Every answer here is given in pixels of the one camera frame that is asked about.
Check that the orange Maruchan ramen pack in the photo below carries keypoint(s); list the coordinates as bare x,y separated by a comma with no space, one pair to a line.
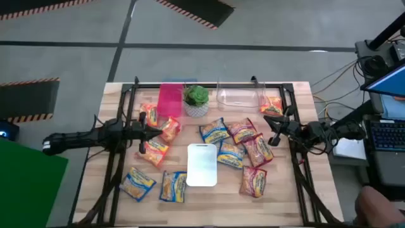
150,114
171,130
272,106
154,153

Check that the white paper sheet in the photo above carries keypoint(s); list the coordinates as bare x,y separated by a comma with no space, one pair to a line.
351,149

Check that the blue Maruchan ramen pack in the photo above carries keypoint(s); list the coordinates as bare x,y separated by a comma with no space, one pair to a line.
231,155
214,131
173,187
137,184

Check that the black camera stand pole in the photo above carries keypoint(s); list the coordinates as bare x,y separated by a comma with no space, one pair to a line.
387,31

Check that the black backlit keyboard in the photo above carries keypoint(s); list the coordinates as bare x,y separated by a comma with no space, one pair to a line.
387,136

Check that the person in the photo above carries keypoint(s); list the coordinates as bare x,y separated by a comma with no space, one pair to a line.
376,207

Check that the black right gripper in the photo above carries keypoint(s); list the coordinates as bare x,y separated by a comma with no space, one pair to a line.
292,128

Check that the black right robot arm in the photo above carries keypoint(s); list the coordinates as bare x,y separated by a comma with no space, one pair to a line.
316,131

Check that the green succulent in white pot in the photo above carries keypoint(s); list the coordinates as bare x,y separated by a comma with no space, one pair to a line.
196,96

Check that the red Maruchan ramen pack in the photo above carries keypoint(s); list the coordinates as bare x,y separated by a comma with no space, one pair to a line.
242,130
253,182
259,150

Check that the green floor mat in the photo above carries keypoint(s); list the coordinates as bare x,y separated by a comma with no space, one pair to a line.
28,183

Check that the dark grey side desk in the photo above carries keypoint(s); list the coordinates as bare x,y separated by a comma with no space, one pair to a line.
387,168

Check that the monitor with blue screen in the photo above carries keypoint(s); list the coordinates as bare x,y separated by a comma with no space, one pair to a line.
387,84

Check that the grey equipment box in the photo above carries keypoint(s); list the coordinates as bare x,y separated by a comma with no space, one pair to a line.
364,47

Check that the black hazard-striped floor mat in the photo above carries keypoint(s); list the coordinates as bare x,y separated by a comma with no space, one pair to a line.
28,99
202,11
31,4

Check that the white plastic bin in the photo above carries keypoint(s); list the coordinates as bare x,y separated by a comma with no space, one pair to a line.
202,164

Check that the black device with blue light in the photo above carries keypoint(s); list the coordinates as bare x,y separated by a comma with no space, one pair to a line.
8,131

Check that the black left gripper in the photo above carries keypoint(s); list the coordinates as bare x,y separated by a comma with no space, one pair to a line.
136,131

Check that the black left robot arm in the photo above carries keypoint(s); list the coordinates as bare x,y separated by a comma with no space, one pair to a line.
79,137

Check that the clear plastic bin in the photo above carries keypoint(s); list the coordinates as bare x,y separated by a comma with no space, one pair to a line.
240,101

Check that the black slanted support bar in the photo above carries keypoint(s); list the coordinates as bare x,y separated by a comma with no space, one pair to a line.
357,112

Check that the pink plastic bin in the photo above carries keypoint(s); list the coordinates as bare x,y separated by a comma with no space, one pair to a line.
171,101

